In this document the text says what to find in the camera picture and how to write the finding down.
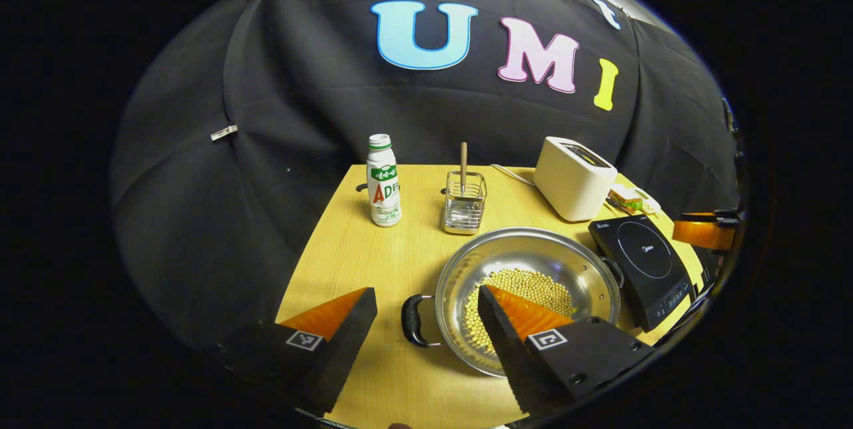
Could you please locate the black induction cooktop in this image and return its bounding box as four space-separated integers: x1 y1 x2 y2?
588 214 696 332

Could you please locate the white toaster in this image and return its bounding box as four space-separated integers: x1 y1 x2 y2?
533 137 618 222

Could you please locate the lettuce sandwich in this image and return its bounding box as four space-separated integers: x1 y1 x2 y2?
608 184 644 211

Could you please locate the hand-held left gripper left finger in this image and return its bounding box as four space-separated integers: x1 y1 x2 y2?
220 287 379 416

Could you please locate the white toaster cable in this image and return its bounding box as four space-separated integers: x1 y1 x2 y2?
491 164 537 187

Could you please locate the pile of yellow soybeans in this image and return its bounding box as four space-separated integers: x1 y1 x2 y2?
464 268 575 356

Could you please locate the stainless steel pot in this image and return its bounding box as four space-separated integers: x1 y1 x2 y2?
401 227 625 378

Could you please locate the black backdrop cloth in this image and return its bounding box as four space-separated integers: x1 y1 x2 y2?
110 0 740 356

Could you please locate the wire mesh utensil basket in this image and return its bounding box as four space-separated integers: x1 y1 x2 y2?
442 171 488 236

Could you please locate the white drink bottle green label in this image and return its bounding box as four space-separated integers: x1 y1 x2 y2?
367 134 403 228

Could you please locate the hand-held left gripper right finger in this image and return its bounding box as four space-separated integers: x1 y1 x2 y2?
477 284 657 416

